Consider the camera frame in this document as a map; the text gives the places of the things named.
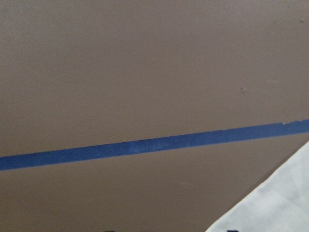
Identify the cream long-sleeve cat shirt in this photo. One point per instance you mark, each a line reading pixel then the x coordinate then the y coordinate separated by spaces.
pixel 279 204

